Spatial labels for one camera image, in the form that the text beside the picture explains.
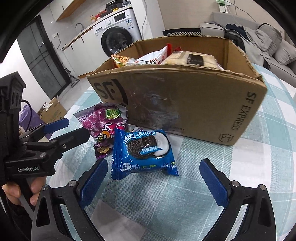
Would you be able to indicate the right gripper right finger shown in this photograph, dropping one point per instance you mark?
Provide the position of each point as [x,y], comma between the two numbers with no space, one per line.
[258,221]

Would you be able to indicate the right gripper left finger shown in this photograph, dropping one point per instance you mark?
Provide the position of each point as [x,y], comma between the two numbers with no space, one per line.
[49,222]

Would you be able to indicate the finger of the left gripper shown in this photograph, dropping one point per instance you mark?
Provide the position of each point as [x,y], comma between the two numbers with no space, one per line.
[55,126]
[71,140]

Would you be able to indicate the purple candy bag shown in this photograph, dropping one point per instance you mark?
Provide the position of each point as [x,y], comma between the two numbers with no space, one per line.
[101,120]

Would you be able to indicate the blue Oreo packet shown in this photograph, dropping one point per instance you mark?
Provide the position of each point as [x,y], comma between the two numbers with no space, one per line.
[142,151]

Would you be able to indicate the white noodle snack bag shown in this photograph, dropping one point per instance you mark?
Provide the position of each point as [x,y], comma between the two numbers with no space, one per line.
[121,61]

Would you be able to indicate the white red snack bag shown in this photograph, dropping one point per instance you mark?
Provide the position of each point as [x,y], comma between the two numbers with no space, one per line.
[156,57]

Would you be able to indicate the clear cake roll pack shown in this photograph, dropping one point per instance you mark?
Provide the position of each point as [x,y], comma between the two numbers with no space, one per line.
[192,58]

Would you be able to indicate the small cardboard box floor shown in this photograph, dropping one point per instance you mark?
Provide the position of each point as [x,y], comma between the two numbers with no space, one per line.
[52,111]

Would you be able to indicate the black framed glass door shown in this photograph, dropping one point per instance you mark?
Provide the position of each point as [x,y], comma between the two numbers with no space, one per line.
[42,59]

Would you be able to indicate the teal plaid tablecloth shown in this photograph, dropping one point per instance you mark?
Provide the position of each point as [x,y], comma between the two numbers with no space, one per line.
[157,206]

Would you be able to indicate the white washing machine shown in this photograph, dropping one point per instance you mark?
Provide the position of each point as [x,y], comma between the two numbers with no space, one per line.
[117,32]

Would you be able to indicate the brown SF cardboard box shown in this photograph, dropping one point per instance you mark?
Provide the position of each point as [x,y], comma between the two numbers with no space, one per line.
[193,101]

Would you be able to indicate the black patterned chair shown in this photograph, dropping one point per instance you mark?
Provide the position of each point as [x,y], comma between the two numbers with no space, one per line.
[183,32]

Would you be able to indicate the grey cushion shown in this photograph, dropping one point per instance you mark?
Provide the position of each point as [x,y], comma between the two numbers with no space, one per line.
[285,54]
[274,35]

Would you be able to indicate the grey clothes pile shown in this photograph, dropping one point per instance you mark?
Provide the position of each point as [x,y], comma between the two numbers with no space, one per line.
[253,42]

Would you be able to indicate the grey sofa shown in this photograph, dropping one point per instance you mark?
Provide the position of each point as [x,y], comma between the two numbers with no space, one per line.
[216,27]

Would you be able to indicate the white wall power strip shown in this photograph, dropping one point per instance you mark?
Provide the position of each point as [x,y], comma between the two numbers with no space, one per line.
[223,5]

